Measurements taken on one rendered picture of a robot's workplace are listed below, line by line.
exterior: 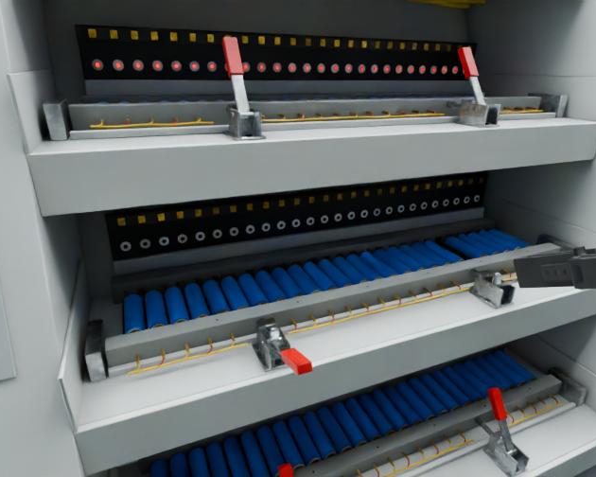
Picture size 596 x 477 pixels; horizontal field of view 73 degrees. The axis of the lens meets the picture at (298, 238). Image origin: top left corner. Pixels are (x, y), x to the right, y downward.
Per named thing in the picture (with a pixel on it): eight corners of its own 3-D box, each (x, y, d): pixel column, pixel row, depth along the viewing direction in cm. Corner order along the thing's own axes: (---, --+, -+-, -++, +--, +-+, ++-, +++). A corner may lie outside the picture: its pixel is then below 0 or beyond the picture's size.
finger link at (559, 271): (608, 276, 33) (585, 283, 32) (551, 279, 38) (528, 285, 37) (604, 258, 33) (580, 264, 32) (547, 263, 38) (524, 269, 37)
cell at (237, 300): (236, 289, 47) (252, 319, 41) (220, 291, 46) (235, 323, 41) (236, 274, 46) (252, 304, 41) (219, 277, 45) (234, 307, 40)
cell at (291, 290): (285, 279, 49) (306, 306, 44) (271, 282, 48) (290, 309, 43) (285, 266, 48) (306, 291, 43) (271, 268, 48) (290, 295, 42)
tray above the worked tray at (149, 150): (594, 159, 51) (632, 37, 45) (41, 217, 29) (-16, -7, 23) (473, 134, 68) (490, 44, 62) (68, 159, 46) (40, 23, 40)
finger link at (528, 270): (595, 284, 35) (589, 286, 34) (524, 287, 41) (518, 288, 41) (587, 250, 35) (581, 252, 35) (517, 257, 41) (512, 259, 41)
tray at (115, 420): (604, 311, 52) (629, 245, 48) (85, 477, 30) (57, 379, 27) (483, 250, 69) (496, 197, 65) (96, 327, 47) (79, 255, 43)
